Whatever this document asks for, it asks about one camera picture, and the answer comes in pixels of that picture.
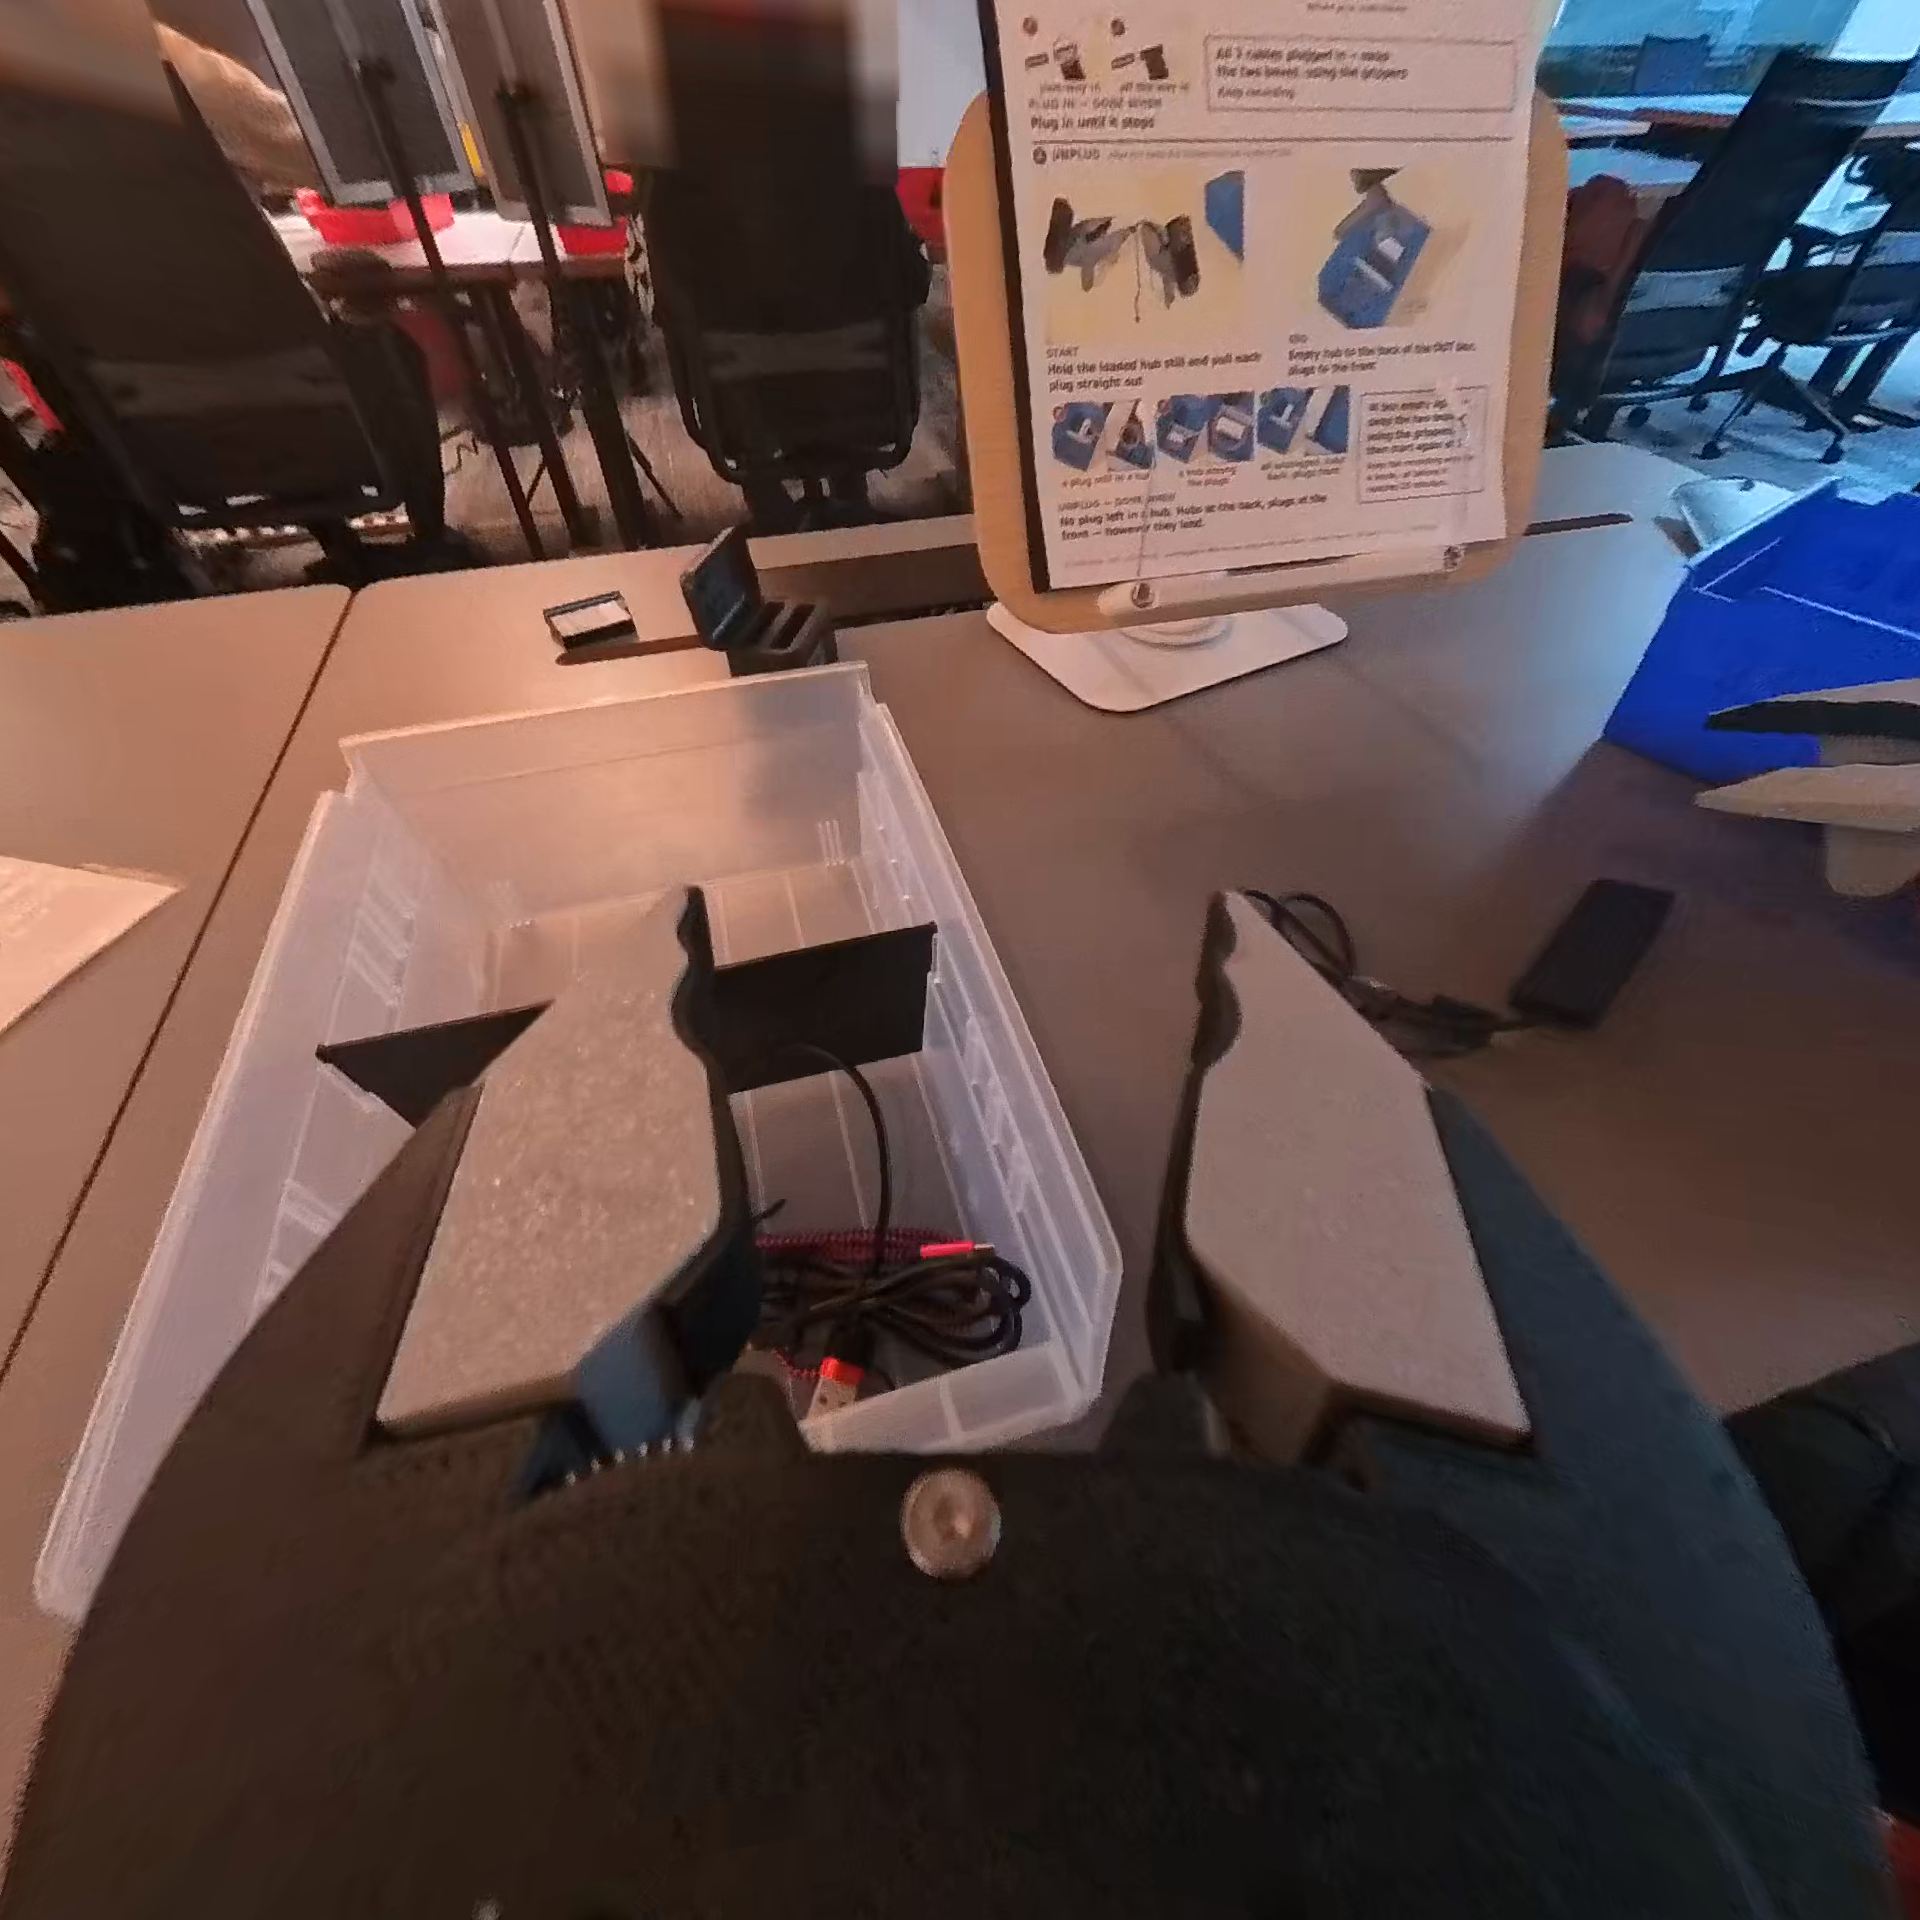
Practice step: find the small black silver block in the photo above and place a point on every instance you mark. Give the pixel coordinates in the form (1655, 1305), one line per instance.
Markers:
(593, 622)

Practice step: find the white printed paper sheet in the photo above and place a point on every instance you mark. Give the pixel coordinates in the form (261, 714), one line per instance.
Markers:
(60, 932)

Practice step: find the black office chair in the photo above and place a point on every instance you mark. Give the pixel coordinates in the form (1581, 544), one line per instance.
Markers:
(179, 345)
(782, 269)

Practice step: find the printed instruction sheet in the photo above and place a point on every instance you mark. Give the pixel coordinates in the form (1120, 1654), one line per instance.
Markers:
(1277, 301)

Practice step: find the clear plastic bin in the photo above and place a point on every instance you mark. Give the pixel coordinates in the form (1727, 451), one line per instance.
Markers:
(601, 810)

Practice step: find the red plastic bin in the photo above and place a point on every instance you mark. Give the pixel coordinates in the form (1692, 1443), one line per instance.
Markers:
(374, 221)

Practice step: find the grey panel on stand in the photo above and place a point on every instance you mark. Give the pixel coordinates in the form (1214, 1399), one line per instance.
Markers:
(368, 106)
(516, 106)

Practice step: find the black bin divider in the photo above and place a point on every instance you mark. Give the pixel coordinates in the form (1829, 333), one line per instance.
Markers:
(827, 990)

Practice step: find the black USB hub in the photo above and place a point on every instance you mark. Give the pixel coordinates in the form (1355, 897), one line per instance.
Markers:
(1591, 953)

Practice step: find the white stand base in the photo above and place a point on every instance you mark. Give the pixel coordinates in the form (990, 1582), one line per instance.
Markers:
(1199, 666)

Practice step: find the wooden display board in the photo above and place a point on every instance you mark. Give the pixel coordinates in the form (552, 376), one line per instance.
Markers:
(990, 374)

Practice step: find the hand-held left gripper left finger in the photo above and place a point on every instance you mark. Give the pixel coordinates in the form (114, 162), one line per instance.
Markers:
(569, 1200)

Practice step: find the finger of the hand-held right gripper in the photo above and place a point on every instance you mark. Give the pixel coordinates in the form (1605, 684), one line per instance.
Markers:
(1862, 703)
(1844, 798)

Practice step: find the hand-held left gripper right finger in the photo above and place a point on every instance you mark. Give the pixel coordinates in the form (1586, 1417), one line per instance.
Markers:
(1335, 1200)

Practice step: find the row of black office chairs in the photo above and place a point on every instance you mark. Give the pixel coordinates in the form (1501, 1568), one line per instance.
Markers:
(1725, 224)

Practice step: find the blue plastic bin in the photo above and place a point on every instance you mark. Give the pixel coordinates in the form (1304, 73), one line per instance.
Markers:
(1771, 659)

